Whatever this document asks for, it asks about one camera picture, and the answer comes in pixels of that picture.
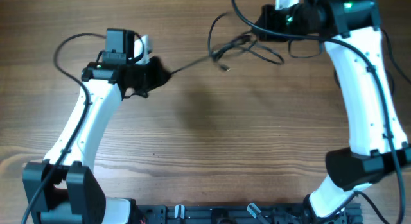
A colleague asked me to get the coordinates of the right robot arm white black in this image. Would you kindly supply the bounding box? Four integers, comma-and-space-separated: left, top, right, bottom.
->
250, 0, 410, 223

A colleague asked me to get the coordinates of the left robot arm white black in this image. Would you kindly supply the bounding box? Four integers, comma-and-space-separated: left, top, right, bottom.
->
22, 28, 171, 223

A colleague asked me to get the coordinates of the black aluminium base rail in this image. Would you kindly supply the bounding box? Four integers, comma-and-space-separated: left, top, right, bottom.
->
134, 203, 363, 224

